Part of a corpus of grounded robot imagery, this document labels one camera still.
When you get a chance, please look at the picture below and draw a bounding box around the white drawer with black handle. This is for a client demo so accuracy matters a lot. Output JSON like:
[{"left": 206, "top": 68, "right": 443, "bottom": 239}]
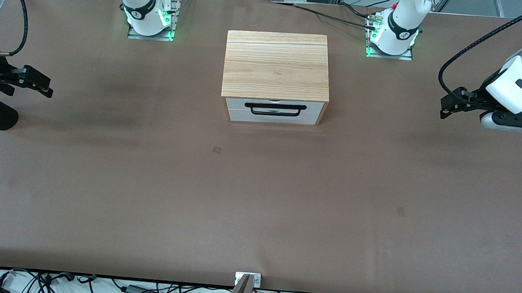
[{"left": 224, "top": 96, "right": 326, "bottom": 119}]

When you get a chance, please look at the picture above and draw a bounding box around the wooden drawer cabinet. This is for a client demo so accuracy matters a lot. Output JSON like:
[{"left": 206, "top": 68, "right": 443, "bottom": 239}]
[{"left": 220, "top": 29, "right": 334, "bottom": 128}]

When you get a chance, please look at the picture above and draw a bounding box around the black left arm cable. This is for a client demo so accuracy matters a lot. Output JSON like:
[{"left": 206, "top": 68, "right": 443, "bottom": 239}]
[{"left": 436, "top": 4, "right": 522, "bottom": 107}]

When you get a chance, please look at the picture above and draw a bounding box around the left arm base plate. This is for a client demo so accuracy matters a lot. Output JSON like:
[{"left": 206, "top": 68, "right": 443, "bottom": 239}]
[{"left": 365, "top": 12, "right": 416, "bottom": 61}]

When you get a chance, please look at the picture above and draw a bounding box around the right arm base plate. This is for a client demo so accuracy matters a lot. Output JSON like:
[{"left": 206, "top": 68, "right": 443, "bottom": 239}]
[{"left": 127, "top": 0, "right": 180, "bottom": 43}]

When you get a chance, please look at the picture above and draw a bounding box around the thick black cable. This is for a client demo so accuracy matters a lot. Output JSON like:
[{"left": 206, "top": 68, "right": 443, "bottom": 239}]
[{"left": 269, "top": 0, "right": 379, "bottom": 30}]

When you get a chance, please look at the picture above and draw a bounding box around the silver metal bracket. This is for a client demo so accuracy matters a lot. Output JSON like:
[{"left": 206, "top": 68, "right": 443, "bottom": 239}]
[{"left": 234, "top": 271, "right": 262, "bottom": 288}]

